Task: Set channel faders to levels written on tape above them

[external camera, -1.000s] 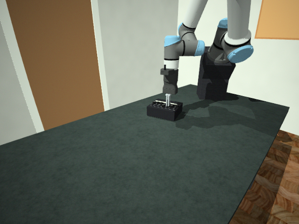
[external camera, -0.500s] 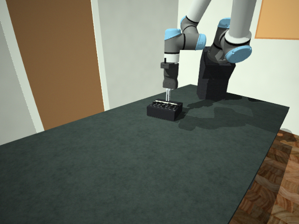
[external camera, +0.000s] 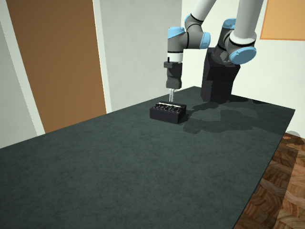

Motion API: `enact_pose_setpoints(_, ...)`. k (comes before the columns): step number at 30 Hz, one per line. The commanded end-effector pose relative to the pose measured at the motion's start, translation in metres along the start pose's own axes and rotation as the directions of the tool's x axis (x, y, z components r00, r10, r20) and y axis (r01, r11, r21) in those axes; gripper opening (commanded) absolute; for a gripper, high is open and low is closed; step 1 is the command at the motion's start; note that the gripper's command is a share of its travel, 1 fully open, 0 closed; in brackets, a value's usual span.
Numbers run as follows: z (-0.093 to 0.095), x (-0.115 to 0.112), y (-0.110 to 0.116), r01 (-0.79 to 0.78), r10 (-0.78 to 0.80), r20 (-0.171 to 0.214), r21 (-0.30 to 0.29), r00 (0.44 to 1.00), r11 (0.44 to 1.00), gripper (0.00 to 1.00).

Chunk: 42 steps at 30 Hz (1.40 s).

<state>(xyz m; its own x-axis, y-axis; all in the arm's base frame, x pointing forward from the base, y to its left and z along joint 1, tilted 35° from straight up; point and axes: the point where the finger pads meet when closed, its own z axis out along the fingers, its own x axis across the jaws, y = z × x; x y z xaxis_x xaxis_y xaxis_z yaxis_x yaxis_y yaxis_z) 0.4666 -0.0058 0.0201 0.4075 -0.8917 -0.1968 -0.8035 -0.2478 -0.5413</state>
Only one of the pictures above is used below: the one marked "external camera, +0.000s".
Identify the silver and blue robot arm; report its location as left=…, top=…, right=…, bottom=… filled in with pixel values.
left=167, top=0, right=264, bottom=65

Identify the black lighting desk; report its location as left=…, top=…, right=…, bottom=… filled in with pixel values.
left=150, top=101, right=186, bottom=124

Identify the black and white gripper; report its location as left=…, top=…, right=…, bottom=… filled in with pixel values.
left=164, top=53, right=183, bottom=102

